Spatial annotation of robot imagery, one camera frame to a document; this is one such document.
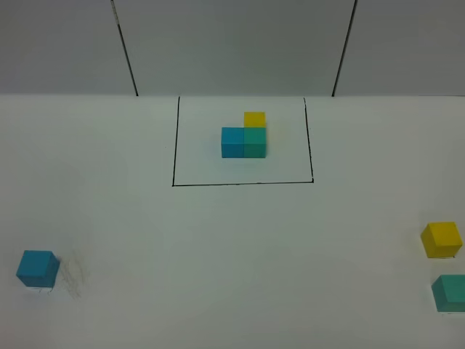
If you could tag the blue template cube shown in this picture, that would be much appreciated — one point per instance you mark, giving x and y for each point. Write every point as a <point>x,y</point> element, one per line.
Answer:
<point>232,142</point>

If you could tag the green template cube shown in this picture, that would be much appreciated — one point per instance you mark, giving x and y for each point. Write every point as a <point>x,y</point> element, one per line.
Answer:
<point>255,142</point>

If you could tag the yellow template cube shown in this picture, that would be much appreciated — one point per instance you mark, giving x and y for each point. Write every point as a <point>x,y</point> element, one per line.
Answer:
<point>254,119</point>

